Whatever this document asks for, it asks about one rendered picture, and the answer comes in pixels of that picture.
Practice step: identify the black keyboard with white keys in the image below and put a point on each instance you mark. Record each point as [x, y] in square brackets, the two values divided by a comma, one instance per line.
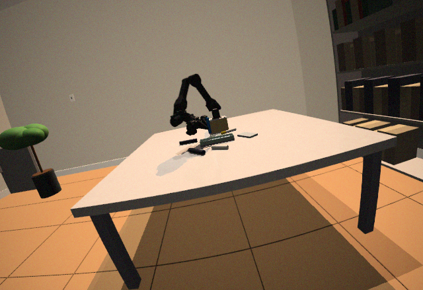
[217, 139]

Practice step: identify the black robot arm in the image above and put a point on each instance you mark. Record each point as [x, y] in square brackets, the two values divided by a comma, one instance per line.
[180, 105]

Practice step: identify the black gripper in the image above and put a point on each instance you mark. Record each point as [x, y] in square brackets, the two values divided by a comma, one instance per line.
[193, 121]

